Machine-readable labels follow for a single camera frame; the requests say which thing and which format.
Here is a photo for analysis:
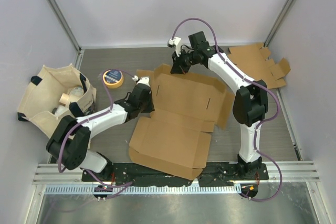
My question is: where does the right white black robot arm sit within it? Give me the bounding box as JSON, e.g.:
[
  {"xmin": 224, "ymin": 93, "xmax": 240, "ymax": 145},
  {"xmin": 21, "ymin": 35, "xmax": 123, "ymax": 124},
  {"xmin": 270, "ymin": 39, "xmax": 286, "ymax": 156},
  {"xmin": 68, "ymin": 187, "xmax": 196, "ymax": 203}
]
[{"xmin": 167, "ymin": 31, "xmax": 268, "ymax": 179}]

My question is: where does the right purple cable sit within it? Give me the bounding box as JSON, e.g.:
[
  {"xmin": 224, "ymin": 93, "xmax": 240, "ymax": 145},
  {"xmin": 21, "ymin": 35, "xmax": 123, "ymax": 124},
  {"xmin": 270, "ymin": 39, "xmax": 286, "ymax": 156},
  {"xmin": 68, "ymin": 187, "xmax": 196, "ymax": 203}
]
[{"xmin": 171, "ymin": 18, "xmax": 284, "ymax": 204}]

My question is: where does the white slotted cable duct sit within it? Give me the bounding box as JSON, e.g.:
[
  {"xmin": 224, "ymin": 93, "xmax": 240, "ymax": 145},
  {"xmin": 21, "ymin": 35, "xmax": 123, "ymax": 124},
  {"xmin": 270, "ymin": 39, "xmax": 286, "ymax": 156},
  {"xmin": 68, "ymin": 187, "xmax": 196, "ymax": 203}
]
[{"xmin": 44, "ymin": 183, "xmax": 241, "ymax": 195}]

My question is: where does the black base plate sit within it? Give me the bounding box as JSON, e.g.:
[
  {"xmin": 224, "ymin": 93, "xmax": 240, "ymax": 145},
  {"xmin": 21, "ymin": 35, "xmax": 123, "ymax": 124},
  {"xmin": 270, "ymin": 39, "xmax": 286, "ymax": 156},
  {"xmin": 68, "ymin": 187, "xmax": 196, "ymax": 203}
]
[{"xmin": 81, "ymin": 161, "xmax": 269, "ymax": 187}]

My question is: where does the large brown cardboard box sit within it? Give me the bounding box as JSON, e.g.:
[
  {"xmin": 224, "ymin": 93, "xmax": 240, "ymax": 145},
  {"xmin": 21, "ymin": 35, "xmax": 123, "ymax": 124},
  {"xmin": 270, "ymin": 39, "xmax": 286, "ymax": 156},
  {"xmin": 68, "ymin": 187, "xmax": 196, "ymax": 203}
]
[{"xmin": 129, "ymin": 64, "xmax": 234, "ymax": 180}]

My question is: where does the cardboard tube in bag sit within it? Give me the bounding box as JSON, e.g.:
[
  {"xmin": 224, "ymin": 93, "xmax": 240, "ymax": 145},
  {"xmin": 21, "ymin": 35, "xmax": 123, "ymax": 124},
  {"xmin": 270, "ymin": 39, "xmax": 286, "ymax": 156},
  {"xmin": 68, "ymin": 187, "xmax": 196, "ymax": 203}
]
[{"xmin": 59, "ymin": 93, "xmax": 71, "ymax": 106}]

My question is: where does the aluminium frame post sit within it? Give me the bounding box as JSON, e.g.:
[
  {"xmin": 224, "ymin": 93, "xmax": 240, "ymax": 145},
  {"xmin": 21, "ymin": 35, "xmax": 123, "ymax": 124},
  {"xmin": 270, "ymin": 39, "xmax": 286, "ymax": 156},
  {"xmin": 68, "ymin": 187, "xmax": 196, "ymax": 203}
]
[
  {"xmin": 31, "ymin": 0, "xmax": 82, "ymax": 51},
  {"xmin": 264, "ymin": 0, "xmax": 296, "ymax": 47}
]

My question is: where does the yellow masking tape roll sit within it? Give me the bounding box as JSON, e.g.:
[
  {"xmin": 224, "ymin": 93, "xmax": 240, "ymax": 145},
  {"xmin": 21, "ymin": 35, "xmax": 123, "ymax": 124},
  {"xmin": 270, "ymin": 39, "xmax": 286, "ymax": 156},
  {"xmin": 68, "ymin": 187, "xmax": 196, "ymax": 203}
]
[{"xmin": 102, "ymin": 69, "xmax": 124, "ymax": 89}]

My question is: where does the purple cable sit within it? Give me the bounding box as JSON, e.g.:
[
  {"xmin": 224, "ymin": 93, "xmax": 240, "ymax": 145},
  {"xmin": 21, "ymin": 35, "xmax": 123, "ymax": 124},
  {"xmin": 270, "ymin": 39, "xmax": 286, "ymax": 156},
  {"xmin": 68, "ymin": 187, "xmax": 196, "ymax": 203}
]
[
  {"xmin": 57, "ymin": 70, "xmax": 140, "ymax": 198},
  {"xmin": 171, "ymin": 18, "xmax": 284, "ymax": 204}
]

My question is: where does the beige canvas tote bag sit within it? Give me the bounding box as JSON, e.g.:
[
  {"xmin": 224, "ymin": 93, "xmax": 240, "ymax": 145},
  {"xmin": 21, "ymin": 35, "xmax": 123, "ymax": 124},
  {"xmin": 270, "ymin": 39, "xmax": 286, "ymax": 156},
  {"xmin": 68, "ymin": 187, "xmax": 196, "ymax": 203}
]
[{"xmin": 17, "ymin": 65, "xmax": 97, "ymax": 138}]

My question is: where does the left aluminium frame post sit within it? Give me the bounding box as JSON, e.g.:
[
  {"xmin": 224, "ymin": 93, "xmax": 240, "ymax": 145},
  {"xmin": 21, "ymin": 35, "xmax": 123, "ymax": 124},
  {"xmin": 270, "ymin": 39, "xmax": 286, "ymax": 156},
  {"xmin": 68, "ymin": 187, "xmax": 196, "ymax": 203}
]
[{"xmin": 31, "ymin": 0, "xmax": 82, "ymax": 51}]

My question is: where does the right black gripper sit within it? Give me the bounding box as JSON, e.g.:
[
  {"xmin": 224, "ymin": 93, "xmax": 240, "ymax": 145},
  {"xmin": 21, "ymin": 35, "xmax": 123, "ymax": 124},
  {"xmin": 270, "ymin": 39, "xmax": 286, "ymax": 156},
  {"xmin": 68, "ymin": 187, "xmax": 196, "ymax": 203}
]
[{"xmin": 170, "ymin": 48, "xmax": 197, "ymax": 75}]

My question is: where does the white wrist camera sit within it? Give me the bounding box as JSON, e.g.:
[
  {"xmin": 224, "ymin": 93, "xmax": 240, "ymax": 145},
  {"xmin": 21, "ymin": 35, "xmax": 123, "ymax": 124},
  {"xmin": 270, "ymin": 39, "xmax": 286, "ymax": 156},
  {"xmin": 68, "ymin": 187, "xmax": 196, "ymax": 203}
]
[
  {"xmin": 132, "ymin": 76, "xmax": 150, "ymax": 87},
  {"xmin": 167, "ymin": 37, "xmax": 182, "ymax": 57}
]

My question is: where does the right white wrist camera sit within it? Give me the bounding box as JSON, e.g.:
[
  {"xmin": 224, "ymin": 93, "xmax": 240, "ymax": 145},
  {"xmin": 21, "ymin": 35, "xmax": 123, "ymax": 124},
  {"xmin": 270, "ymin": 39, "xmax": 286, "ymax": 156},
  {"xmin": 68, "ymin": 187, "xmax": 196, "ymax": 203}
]
[{"xmin": 167, "ymin": 37, "xmax": 182, "ymax": 57}]

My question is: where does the right aluminium frame post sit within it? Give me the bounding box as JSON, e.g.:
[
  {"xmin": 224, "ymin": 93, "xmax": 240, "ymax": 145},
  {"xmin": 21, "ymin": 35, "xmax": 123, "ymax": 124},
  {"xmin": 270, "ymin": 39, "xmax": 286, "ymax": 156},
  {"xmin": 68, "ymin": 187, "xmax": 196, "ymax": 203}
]
[{"xmin": 264, "ymin": 0, "xmax": 296, "ymax": 47}]

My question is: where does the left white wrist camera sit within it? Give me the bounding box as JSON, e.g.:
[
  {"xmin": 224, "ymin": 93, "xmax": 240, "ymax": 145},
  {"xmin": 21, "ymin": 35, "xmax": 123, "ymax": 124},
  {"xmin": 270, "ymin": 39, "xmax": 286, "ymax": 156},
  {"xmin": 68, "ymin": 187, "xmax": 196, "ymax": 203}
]
[{"xmin": 132, "ymin": 76, "xmax": 150, "ymax": 87}]

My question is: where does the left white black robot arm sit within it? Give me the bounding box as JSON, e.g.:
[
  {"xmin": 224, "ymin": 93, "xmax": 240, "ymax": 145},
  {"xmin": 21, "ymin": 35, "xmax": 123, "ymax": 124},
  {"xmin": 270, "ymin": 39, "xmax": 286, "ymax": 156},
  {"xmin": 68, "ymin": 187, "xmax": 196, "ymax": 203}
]
[{"xmin": 46, "ymin": 77, "xmax": 154, "ymax": 182}]

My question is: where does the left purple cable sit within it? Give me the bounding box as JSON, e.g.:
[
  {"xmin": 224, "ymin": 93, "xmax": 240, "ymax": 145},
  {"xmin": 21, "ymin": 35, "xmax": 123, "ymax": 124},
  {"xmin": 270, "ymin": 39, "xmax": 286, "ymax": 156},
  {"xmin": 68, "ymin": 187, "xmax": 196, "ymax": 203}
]
[{"xmin": 57, "ymin": 70, "xmax": 140, "ymax": 198}]

